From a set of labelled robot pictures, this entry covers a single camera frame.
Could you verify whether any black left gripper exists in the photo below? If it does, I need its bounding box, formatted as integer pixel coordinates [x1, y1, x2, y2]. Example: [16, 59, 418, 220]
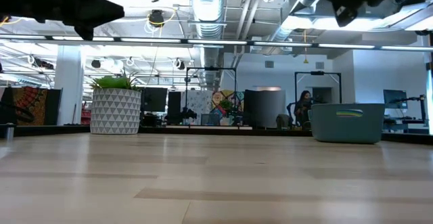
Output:
[0, 0, 125, 41]

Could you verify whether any teal plastic basket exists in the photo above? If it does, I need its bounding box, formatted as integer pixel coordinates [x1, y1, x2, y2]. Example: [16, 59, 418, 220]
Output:
[307, 103, 386, 145]

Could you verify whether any white building column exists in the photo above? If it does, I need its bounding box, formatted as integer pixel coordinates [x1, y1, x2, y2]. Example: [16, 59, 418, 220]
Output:
[53, 44, 85, 127]

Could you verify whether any green succulent plant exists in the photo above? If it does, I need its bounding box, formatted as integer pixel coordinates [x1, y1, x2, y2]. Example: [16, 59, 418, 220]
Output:
[89, 71, 143, 91]

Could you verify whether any long ceiling light strip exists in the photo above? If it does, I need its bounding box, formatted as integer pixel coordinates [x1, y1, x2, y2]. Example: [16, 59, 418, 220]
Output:
[0, 32, 433, 53]

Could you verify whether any white triangle-patterned plant pot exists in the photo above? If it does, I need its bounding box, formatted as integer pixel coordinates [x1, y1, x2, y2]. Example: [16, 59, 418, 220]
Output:
[90, 87, 142, 135]

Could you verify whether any black flat screen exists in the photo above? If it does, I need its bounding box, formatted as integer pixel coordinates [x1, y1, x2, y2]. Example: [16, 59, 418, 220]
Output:
[141, 87, 168, 113]

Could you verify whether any colourful patterned cloth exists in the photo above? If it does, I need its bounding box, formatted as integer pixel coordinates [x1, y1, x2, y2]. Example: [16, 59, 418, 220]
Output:
[0, 87, 48, 127]

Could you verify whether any dark computer monitor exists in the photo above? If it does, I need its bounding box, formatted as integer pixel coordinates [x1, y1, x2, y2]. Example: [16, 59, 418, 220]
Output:
[383, 89, 408, 109]

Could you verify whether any seated person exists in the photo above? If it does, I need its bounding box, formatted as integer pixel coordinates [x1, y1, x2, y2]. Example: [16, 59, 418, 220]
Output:
[292, 90, 314, 127]

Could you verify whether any black upright box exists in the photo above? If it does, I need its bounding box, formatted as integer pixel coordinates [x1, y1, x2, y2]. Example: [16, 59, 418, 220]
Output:
[168, 91, 182, 125]

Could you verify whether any grey curved partition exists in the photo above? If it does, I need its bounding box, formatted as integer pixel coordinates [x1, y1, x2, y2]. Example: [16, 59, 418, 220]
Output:
[243, 87, 287, 129]

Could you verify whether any round black ceiling camera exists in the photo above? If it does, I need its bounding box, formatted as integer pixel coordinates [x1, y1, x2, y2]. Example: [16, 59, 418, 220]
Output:
[148, 9, 166, 27]

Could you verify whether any black rectangular rig frame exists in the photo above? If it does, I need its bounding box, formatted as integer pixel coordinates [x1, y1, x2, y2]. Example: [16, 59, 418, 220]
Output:
[294, 70, 342, 105]
[185, 66, 237, 127]

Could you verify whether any black aluminium table frame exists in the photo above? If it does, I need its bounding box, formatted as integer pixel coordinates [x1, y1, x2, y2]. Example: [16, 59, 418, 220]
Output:
[0, 124, 433, 146]

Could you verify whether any silver ventilation duct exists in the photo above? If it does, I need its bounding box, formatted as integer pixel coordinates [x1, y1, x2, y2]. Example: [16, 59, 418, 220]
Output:
[188, 0, 227, 90]

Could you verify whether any colourful wall art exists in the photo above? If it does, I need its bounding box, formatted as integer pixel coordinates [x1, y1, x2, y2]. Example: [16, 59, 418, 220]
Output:
[185, 89, 245, 127]

